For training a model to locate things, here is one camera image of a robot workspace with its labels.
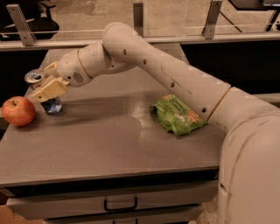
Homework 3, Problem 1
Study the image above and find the red apple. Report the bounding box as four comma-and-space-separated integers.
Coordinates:
2, 96, 36, 126

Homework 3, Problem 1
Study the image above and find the metal railing bracket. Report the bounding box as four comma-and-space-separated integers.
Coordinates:
6, 4, 36, 46
133, 2, 144, 36
202, 0, 223, 39

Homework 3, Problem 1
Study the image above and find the grey top drawer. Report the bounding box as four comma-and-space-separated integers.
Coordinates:
7, 180, 217, 220

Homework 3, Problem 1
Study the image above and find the grey lower drawer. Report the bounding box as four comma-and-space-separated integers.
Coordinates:
44, 206, 202, 224

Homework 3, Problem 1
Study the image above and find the left metal railing bracket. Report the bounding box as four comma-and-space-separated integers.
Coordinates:
6, 4, 36, 46

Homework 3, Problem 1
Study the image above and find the middle metal railing bracket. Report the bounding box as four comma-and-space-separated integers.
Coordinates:
133, 2, 144, 36

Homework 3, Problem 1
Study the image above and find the black drawer handle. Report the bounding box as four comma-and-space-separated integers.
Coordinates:
103, 197, 138, 213

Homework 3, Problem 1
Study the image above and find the right metal railing bracket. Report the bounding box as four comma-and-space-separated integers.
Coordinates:
202, 0, 223, 39

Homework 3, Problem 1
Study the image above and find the green snack bag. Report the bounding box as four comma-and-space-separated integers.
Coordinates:
150, 94, 207, 136

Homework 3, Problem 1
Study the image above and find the dark background table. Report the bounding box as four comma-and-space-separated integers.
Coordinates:
228, 0, 280, 32

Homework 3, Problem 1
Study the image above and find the silver blue redbull can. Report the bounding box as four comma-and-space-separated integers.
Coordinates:
24, 69, 62, 115

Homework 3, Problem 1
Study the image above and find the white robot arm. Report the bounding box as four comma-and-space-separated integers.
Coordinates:
31, 22, 280, 224

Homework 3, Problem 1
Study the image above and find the black office chair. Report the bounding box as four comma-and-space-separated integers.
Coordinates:
0, 0, 60, 41

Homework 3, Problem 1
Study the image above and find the grey drawer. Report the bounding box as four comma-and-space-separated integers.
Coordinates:
7, 180, 217, 220
44, 206, 202, 224

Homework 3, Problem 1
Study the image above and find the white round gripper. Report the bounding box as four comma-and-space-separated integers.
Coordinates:
31, 50, 92, 102

